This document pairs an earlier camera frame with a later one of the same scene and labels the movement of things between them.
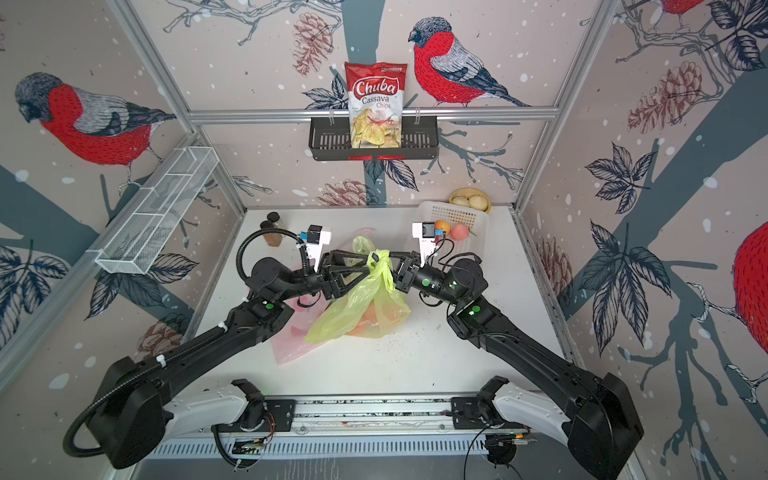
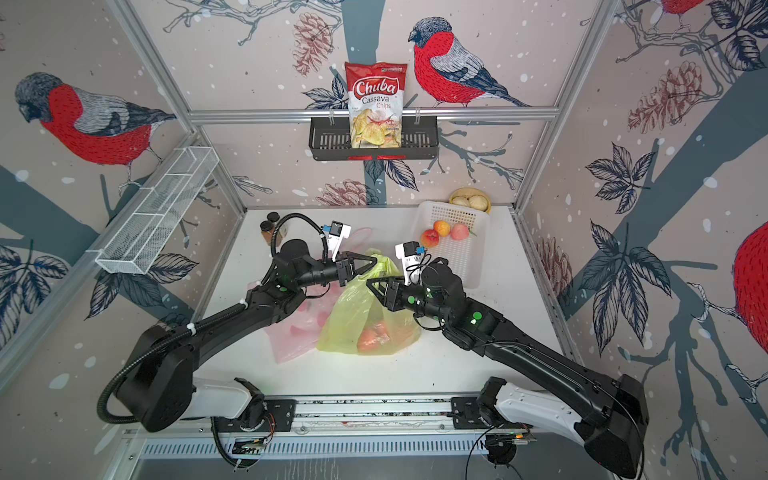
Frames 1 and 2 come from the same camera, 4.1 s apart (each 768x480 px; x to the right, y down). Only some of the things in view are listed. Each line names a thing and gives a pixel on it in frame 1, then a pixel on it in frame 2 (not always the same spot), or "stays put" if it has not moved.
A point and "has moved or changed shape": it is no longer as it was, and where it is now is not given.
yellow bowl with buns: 471,197 stays put
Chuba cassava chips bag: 376,93 stays put
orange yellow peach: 443,225 stays put
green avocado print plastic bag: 370,307 has moved or changed shape
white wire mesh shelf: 146,227 stays put
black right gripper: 411,275 -> 394,293
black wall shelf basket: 330,140 stays put
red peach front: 368,326 -> 368,340
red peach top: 459,231 stays put
